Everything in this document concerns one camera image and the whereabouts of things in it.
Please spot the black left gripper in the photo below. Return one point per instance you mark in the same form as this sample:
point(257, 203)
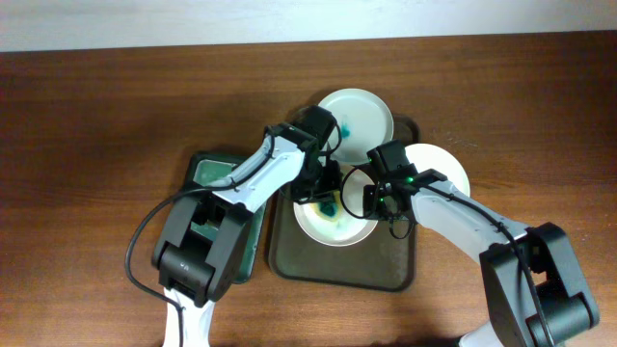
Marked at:
point(314, 188)

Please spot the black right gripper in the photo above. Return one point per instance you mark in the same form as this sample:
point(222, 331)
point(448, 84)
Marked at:
point(370, 192)

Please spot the green yellow sponge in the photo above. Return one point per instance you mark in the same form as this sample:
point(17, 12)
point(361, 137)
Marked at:
point(328, 210)

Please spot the white plate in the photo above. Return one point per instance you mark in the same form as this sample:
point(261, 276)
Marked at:
point(426, 156)
point(345, 231)
point(365, 122)

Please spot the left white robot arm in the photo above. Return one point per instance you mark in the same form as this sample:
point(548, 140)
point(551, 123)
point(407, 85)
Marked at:
point(200, 249)

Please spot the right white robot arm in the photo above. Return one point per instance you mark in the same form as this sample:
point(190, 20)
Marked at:
point(535, 290)

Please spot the large dark brown tray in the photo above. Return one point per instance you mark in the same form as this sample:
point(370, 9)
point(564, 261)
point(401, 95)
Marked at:
point(385, 260)

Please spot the small green wash tray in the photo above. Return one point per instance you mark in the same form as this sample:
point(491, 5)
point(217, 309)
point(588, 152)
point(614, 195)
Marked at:
point(205, 167)

